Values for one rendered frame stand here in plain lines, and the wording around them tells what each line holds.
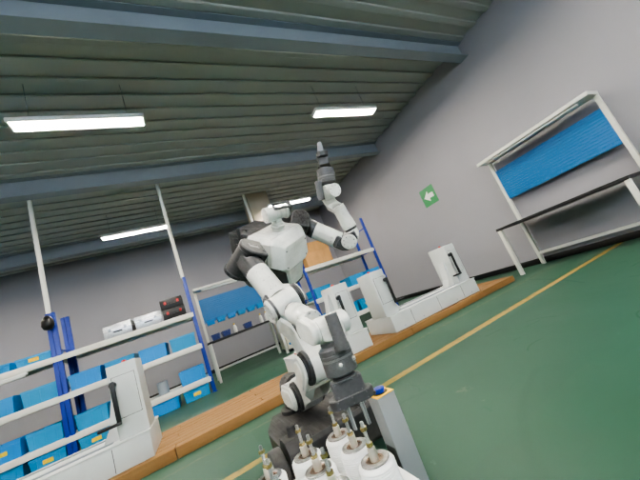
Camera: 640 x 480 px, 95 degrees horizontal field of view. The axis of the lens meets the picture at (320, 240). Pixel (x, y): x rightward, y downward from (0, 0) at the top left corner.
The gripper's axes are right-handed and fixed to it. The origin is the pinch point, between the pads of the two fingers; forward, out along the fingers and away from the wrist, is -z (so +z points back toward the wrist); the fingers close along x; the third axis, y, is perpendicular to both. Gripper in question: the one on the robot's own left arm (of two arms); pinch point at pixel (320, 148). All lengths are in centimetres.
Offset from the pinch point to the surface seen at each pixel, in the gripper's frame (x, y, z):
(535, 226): -320, -344, 92
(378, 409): 51, 4, 104
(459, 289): -229, -159, 142
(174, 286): -697, 425, 81
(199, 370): -330, 235, 208
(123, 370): -87, 180, 112
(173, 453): -70, 144, 175
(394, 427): 53, 0, 109
